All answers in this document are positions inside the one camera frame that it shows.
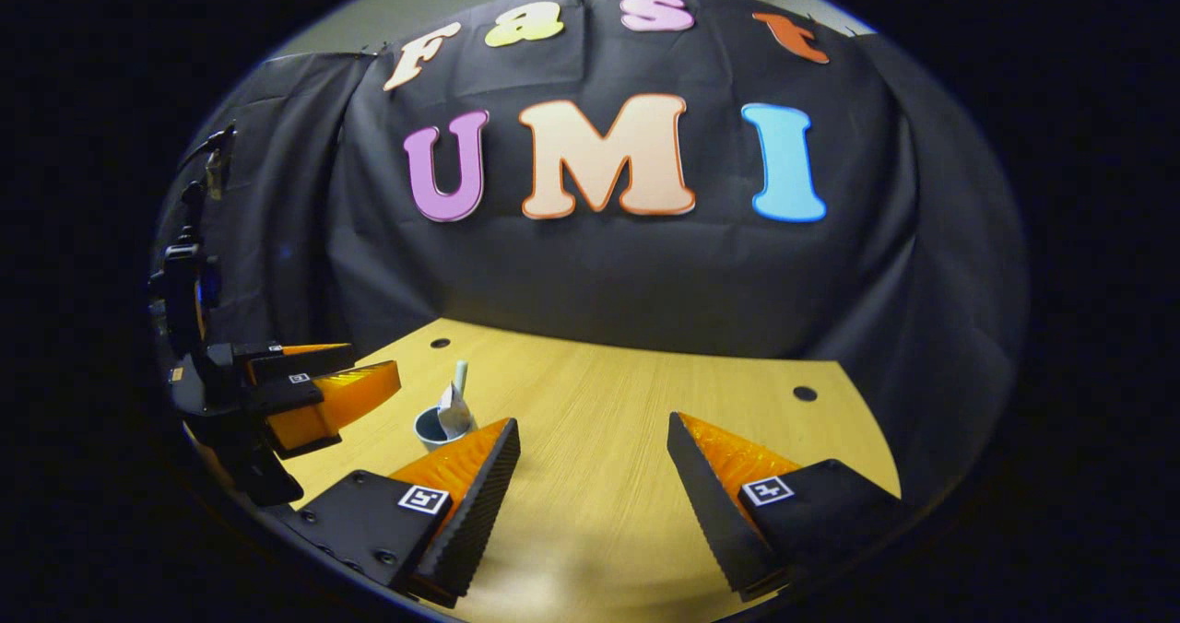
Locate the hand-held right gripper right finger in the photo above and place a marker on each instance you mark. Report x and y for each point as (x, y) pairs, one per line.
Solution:
(710, 512)

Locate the pale green toothbrush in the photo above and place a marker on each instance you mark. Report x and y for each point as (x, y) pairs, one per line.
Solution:
(461, 374)

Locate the white toothpaste tube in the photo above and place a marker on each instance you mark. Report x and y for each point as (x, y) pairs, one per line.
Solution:
(454, 413)

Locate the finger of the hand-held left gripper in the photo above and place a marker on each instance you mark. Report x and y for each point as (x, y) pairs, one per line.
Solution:
(300, 363)
(341, 402)

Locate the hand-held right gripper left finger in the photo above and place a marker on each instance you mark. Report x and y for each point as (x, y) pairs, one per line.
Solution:
(479, 512)

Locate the black backdrop cloth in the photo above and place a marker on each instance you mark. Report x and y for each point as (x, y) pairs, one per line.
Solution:
(599, 273)

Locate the wooden desktop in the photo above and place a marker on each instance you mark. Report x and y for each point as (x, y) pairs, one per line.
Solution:
(599, 402)

